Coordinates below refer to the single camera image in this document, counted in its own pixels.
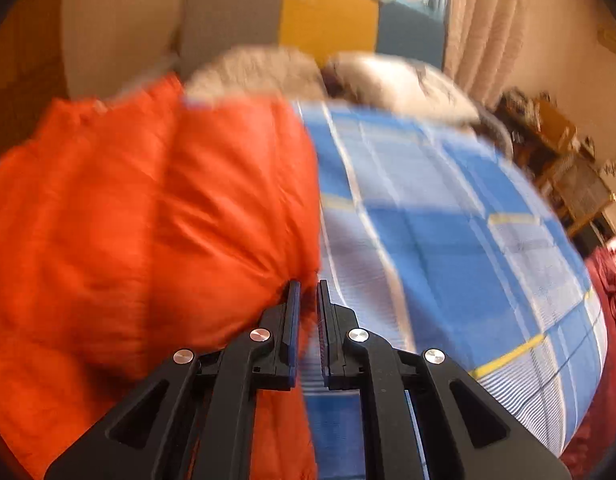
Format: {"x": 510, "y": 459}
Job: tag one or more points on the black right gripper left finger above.
{"x": 192, "y": 417}

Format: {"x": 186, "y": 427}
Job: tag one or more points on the wooden wardrobe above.
{"x": 32, "y": 69}

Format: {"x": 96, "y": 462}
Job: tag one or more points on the blue plaid bed sheet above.
{"x": 436, "y": 241}

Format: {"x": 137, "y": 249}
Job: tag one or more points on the rattan wooden chair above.
{"x": 575, "y": 191}

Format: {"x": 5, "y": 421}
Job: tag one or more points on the wooden side table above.
{"x": 540, "y": 132}

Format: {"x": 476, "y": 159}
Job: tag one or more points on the white deer print pillow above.
{"x": 401, "y": 86}

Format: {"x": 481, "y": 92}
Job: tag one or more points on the beige quilted blanket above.
{"x": 281, "y": 71}

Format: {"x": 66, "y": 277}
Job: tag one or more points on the orange puffer jacket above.
{"x": 132, "y": 229}

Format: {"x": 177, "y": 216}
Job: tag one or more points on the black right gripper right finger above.
{"x": 423, "y": 416}

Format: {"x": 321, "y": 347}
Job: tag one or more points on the beige patterned curtain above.
{"x": 484, "y": 39}

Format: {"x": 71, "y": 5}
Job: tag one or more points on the grey yellow blue headboard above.
{"x": 319, "y": 28}

